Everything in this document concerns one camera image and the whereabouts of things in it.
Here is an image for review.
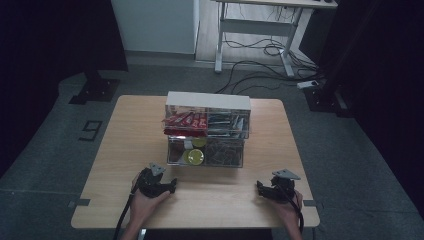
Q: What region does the small yellow-green round capsule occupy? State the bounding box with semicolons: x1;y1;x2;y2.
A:
191;137;208;149

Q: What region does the tangle of black floor cables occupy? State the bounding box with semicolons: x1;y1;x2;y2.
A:
214;37;322;95

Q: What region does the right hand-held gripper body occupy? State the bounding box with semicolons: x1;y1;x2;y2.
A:
269;168;302;203

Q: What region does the large yellow-green round capsule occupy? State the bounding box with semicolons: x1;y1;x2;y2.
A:
187;148;205;166

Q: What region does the white metal frame desk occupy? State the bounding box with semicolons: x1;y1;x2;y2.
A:
212;0;339;79

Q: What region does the person's right hand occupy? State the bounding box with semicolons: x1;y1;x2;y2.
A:
269;191;304;228

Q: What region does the row of red snack packets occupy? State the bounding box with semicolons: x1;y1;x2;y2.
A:
162;111;209;138

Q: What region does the clear drawer organizer white top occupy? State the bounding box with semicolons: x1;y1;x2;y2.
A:
162;91;252;169

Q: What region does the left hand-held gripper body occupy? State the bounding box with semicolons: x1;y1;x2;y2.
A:
137;162;171;199

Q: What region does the row of silver dark packets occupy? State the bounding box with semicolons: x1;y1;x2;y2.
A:
207;113;250;139

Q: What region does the white power strip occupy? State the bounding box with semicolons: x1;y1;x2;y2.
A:
296;79;320;90

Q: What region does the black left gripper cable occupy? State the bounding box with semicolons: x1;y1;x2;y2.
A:
112;184;138;240

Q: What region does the white cabinet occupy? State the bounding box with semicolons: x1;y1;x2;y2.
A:
110;0;201;55

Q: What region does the dark curtain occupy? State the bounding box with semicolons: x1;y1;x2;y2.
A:
314;0;424;219
0;0;130;178

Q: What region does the black stand base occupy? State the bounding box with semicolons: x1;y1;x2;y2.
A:
68;69;121;105
303;78;353;118

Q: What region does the person's left hand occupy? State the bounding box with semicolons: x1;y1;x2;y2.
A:
129;172;171;224

